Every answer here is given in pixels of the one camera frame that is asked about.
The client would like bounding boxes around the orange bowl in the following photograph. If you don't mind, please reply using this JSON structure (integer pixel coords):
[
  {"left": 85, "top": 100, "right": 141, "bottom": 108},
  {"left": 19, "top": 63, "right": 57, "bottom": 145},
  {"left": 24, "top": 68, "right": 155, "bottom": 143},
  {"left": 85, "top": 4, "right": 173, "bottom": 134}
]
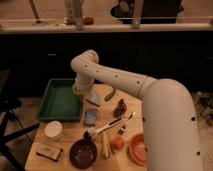
[{"left": 128, "top": 133, "right": 146, "bottom": 166}]

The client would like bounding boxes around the green plastic tray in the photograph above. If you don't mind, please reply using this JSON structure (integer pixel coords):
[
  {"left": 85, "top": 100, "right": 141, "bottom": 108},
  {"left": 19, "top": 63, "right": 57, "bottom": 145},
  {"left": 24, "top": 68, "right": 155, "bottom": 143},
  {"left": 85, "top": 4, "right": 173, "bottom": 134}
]
[{"left": 36, "top": 78, "right": 83, "bottom": 122}]

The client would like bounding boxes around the orange fruit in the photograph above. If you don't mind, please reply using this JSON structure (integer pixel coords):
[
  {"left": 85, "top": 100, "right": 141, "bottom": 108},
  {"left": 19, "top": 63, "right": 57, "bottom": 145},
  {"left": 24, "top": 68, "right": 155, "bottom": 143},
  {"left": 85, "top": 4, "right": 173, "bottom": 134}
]
[{"left": 111, "top": 136, "right": 125, "bottom": 151}]

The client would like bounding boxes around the dark purple bowl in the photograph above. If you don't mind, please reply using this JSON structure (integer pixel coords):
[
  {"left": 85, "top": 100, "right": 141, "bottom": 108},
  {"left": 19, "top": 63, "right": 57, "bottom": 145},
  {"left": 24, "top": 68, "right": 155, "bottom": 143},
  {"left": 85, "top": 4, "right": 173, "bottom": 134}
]
[{"left": 69, "top": 139, "right": 97, "bottom": 169}]

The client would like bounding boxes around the wooden block eraser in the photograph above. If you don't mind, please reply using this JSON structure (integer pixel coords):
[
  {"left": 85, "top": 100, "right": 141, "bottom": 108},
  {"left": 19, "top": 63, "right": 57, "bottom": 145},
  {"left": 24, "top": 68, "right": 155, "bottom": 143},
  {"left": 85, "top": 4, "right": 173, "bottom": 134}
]
[{"left": 36, "top": 144, "right": 63, "bottom": 162}]

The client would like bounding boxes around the white handled brush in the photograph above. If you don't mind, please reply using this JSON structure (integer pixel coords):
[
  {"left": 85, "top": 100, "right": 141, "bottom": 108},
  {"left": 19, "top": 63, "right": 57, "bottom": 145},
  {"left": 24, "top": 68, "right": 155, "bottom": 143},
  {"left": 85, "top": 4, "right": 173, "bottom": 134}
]
[{"left": 83, "top": 118, "right": 122, "bottom": 139}]

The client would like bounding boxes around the small paint brush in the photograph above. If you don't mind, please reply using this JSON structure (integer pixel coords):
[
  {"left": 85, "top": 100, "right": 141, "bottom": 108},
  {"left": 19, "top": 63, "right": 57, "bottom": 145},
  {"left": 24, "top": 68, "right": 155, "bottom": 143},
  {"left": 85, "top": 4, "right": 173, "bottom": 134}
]
[{"left": 118, "top": 112, "right": 136, "bottom": 135}]

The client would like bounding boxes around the pine cone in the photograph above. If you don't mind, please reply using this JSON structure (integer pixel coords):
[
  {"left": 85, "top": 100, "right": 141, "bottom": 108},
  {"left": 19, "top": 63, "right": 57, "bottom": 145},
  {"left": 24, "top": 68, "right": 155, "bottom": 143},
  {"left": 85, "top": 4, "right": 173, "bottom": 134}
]
[{"left": 113, "top": 99, "right": 127, "bottom": 117}]

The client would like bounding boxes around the blue sponge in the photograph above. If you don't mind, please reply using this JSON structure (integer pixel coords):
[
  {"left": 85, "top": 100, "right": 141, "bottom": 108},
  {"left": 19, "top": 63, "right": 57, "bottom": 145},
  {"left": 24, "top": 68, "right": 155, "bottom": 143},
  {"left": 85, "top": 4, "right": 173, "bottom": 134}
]
[{"left": 84, "top": 108, "right": 97, "bottom": 126}]

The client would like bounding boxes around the white cup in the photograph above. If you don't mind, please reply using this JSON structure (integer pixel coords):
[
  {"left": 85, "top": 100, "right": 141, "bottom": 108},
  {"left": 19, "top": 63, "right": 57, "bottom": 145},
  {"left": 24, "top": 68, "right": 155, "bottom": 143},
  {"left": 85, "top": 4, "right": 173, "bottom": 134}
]
[{"left": 44, "top": 121, "right": 63, "bottom": 140}]

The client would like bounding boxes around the green cup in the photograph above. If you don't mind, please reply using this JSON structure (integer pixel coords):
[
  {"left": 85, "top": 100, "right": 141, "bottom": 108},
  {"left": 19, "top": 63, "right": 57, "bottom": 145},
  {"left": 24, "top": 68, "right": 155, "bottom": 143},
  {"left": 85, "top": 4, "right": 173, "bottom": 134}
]
[{"left": 72, "top": 85, "right": 84, "bottom": 103}]

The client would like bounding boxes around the red object on counter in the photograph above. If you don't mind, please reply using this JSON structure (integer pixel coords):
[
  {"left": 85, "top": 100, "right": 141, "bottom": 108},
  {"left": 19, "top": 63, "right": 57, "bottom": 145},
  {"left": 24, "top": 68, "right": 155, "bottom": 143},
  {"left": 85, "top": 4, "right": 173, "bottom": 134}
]
[{"left": 83, "top": 17, "right": 94, "bottom": 25}]

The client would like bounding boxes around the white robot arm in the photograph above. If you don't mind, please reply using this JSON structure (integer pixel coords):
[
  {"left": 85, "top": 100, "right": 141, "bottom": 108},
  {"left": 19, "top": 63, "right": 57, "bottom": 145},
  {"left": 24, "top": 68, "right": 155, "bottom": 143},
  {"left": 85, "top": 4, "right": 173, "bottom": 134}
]
[{"left": 71, "top": 50, "right": 204, "bottom": 171}]

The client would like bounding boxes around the black chair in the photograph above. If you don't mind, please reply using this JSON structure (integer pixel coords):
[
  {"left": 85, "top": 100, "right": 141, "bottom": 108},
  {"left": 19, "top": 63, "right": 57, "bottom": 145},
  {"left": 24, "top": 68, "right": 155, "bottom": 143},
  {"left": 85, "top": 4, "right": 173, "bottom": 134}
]
[{"left": 0, "top": 70, "right": 39, "bottom": 171}]

